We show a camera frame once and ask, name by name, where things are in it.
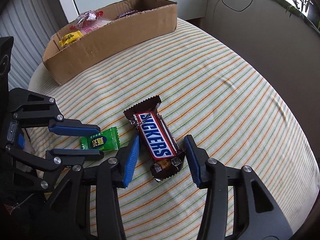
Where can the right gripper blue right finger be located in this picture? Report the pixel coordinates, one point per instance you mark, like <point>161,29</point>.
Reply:
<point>196,158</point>

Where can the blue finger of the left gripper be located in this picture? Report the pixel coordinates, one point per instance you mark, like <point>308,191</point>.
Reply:
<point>70,157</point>
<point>71,127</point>

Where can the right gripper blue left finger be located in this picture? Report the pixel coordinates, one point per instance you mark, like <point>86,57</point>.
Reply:
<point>131,157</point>

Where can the green candy bag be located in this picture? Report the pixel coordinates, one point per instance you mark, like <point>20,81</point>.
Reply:
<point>107,140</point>

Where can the yellow candy bag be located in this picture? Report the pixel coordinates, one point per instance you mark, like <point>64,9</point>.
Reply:
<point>70,38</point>

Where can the dried fruit bag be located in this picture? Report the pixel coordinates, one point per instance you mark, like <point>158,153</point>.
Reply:
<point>86,19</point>
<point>128,13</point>

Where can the cardboard box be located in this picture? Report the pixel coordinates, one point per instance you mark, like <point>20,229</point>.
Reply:
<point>155,18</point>

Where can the packaged sliced bread loaf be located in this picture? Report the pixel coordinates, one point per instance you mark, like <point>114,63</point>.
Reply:
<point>96,25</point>

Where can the striped tablecloth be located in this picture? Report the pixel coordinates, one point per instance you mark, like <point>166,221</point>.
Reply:
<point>210,92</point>

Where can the potted spider plant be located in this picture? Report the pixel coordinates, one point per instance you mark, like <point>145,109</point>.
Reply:
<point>305,9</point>

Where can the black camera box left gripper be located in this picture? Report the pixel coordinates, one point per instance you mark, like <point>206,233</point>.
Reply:
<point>5,57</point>

